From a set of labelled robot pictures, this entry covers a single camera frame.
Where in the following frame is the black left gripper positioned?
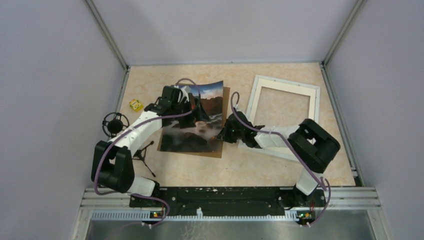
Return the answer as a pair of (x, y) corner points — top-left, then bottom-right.
(171, 96), (211, 129)

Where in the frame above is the landscape photo print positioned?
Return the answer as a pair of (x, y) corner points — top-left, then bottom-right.
(159, 80), (225, 154)

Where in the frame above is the white matted landscape photo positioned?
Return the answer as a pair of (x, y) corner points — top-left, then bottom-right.
(246, 77), (320, 160)

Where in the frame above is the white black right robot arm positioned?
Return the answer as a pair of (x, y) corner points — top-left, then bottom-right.
(216, 111), (341, 209)

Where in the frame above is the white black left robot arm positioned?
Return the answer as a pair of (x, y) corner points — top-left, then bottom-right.
(91, 84), (201, 207)

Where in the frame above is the yellow small block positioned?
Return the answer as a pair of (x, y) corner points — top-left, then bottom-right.
(129, 98), (144, 113)

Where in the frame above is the black microphone on tripod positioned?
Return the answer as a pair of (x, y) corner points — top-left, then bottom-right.
(102, 112), (156, 178)

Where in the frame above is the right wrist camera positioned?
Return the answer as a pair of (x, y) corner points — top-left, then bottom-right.
(231, 104), (240, 113)

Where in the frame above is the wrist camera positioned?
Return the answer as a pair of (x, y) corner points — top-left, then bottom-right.
(231, 104), (240, 113)
(179, 85), (191, 103)

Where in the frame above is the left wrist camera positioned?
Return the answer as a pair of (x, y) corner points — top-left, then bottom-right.
(179, 85), (191, 103)

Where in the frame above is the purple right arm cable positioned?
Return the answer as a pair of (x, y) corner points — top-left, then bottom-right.
(230, 91), (332, 228)

